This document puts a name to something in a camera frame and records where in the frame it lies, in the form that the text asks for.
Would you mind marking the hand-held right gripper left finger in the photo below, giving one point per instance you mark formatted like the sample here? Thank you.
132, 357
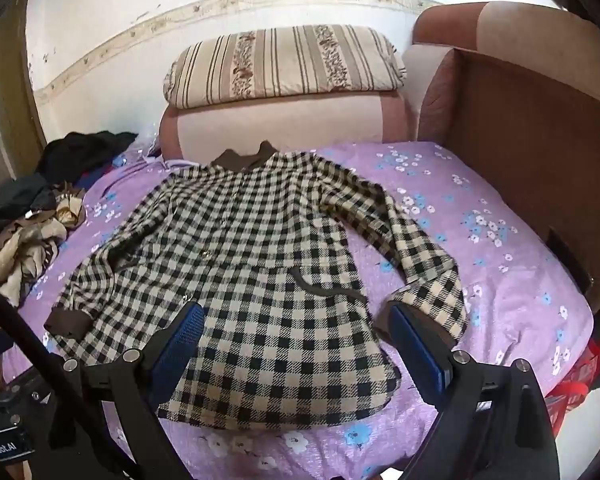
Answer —
187, 332

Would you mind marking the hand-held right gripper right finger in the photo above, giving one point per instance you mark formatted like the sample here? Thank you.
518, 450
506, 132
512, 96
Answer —
420, 355

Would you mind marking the black beige checkered coat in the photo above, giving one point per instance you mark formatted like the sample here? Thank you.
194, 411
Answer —
260, 270

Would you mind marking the purple floral bed sheet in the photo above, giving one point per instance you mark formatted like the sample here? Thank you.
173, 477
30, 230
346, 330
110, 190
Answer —
480, 240

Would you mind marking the red bag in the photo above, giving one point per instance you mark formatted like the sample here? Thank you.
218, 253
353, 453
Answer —
580, 395

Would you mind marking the beige brown patterned cloth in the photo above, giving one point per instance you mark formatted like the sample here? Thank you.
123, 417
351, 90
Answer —
25, 250

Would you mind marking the clear plastic bag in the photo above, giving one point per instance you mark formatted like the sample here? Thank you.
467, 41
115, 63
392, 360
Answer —
145, 145

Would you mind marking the black garment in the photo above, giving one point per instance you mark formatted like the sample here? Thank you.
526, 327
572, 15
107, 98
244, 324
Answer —
80, 152

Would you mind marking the dark grey garment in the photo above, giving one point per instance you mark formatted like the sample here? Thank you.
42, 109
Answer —
22, 197

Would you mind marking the brown cardboard box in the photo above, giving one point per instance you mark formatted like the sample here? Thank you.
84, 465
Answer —
530, 160

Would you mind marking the pink brown upholstered headboard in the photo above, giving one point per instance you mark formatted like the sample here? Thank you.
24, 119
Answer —
280, 125

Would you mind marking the striped floral pillow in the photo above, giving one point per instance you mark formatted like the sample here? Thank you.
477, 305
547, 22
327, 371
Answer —
280, 65

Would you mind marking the wooden door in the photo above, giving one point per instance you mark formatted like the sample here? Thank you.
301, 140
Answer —
0, 110

